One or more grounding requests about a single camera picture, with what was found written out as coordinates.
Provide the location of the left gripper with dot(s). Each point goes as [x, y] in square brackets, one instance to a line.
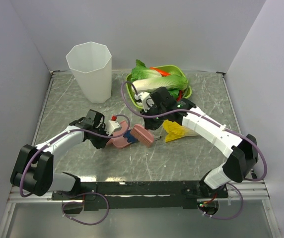
[101, 144]

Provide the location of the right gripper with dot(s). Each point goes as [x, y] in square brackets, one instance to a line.
[150, 124]

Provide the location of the pink hand brush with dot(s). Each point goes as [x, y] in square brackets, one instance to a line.
[142, 135]

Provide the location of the pink dustpan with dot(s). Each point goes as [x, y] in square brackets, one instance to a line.
[119, 142]

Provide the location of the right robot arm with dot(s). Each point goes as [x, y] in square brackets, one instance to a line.
[240, 153]

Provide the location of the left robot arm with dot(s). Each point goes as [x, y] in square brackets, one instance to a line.
[33, 172]

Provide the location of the grey paper scrap left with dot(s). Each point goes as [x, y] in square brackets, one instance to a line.
[157, 138]

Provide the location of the yellow napa cabbage toy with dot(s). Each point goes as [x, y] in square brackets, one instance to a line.
[175, 131]

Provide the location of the dark blue paper scrap left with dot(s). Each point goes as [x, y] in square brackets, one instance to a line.
[129, 137]

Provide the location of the red chili pepper toy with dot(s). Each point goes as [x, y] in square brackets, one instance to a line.
[180, 95]

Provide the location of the large green cabbage toy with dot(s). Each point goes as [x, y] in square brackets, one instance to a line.
[172, 82]

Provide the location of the orange carrot toy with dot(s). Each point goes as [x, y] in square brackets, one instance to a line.
[163, 73]

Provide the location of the green leafy lettuce toy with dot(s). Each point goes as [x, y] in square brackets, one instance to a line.
[142, 72]

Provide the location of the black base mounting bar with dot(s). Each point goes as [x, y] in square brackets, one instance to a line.
[142, 194]

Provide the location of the green plastic tray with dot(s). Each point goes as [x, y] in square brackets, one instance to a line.
[173, 70]

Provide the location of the translucent white plastic bin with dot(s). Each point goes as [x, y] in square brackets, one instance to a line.
[91, 65]

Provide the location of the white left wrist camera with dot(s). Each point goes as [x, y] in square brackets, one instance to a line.
[112, 126]

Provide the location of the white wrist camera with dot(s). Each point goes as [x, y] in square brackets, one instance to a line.
[145, 99]
[112, 126]

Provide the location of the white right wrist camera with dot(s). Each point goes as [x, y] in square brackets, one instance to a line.
[145, 99]

